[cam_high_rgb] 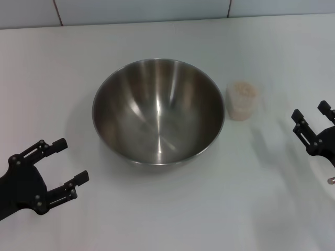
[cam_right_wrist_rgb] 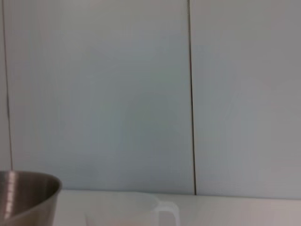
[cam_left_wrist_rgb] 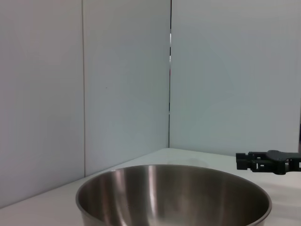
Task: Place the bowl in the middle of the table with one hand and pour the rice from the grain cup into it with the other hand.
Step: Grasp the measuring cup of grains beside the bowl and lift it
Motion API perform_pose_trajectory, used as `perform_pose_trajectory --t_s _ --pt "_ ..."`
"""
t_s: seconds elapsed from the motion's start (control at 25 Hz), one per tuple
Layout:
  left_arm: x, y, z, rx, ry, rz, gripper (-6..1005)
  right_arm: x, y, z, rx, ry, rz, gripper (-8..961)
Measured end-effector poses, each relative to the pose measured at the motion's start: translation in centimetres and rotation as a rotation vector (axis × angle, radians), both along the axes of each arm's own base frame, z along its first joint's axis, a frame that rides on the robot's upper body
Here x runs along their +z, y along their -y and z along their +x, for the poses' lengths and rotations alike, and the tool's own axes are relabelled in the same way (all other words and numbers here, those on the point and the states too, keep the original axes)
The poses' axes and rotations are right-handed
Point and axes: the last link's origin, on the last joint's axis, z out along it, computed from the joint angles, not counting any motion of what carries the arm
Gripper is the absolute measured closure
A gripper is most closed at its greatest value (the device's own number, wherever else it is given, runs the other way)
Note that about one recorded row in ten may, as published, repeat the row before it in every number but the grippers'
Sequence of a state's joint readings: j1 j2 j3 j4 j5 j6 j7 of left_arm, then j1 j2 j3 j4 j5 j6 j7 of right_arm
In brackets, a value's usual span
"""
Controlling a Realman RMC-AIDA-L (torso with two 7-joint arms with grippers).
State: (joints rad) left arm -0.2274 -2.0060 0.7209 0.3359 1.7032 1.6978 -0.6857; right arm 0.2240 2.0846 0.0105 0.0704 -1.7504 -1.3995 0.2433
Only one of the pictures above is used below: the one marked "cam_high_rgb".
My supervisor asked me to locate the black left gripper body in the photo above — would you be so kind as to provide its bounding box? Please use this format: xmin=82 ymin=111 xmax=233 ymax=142
xmin=0 ymin=154 xmax=51 ymax=222

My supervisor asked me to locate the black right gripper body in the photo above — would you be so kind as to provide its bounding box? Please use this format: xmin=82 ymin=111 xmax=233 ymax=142
xmin=306 ymin=126 xmax=335 ymax=168

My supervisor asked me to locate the white rice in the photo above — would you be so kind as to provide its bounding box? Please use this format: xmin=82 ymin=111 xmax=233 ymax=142
xmin=226 ymin=81 xmax=259 ymax=120

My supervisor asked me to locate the transparent plastic cup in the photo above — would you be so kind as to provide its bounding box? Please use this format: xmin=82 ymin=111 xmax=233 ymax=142
xmin=225 ymin=80 xmax=260 ymax=121

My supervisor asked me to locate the stainless steel mixing bowl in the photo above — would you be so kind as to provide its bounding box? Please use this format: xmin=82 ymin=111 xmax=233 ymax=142
xmin=91 ymin=58 xmax=226 ymax=173

